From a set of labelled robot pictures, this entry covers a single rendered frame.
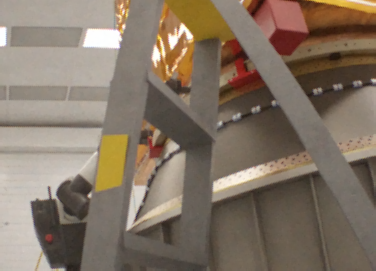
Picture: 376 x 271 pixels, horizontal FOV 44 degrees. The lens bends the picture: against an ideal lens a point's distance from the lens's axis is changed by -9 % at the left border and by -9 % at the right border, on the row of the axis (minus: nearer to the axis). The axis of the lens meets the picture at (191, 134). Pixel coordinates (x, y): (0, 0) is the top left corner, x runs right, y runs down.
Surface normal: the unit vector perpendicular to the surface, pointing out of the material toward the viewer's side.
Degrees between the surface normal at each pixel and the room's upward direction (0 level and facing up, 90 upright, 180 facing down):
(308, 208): 90
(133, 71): 87
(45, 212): 90
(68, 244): 101
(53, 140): 90
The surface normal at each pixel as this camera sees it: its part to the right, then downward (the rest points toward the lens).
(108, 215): -0.39, -0.37
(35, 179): 0.32, -0.42
